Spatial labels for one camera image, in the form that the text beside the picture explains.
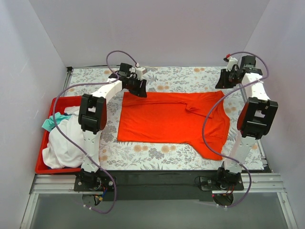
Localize floral patterned table mat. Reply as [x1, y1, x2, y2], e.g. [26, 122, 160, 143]
[68, 66, 265, 171]

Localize aluminium frame rail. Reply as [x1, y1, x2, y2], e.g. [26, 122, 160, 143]
[30, 173, 285, 194]

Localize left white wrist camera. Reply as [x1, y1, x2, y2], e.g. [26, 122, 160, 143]
[132, 67, 147, 80]

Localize teal garment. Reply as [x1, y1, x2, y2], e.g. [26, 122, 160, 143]
[41, 112, 71, 132]

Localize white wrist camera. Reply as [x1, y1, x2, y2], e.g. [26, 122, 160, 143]
[132, 67, 147, 80]
[224, 54, 238, 72]

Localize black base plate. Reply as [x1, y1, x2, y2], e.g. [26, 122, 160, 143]
[73, 170, 244, 201]

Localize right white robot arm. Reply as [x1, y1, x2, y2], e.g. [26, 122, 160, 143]
[215, 54, 278, 190]

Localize orange t shirt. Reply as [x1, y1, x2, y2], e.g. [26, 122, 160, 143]
[117, 91, 230, 160]

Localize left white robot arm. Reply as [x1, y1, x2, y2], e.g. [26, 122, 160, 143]
[78, 63, 147, 191]

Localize purple cable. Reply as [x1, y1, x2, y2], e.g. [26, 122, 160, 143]
[201, 51, 270, 208]
[52, 50, 140, 214]

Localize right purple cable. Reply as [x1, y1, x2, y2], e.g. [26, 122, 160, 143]
[201, 51, 270, 208]

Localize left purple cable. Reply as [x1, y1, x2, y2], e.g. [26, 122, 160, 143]
[52, 50, 140, 214]

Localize red plastic bin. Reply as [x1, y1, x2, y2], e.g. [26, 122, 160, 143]
[34, 96, 104, 176]

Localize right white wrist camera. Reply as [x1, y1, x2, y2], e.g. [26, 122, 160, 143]
[224, 54, 238, 72]

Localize white t shirt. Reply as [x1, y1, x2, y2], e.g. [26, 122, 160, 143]
[42, 106, 84, 169]

